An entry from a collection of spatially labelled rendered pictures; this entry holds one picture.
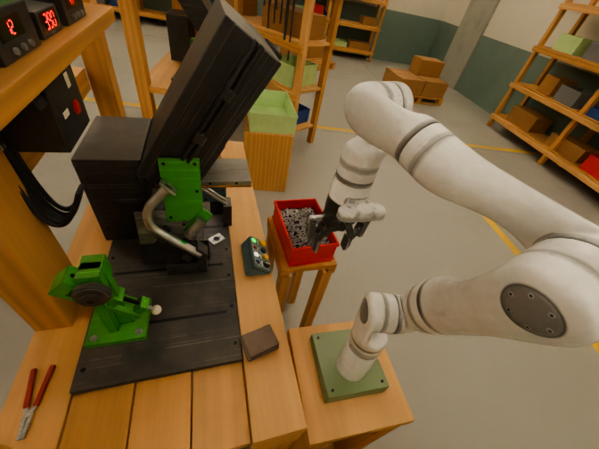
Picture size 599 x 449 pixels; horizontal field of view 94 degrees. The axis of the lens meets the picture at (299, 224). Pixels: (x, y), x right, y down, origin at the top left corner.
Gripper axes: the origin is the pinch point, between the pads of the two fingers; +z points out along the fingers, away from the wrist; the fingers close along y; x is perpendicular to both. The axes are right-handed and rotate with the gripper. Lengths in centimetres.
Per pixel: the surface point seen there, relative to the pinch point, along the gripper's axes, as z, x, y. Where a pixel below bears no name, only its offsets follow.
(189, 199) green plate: 15, -37, 32
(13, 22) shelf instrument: -29, -32, 56
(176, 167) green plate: 5, -40, 35
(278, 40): 16, -297, -50
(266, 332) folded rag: 36.9, 0.8, 11.8
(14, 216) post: 4, -19, 66
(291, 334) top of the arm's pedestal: 44.8, -0.7, 2.1
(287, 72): 43, -291, -63
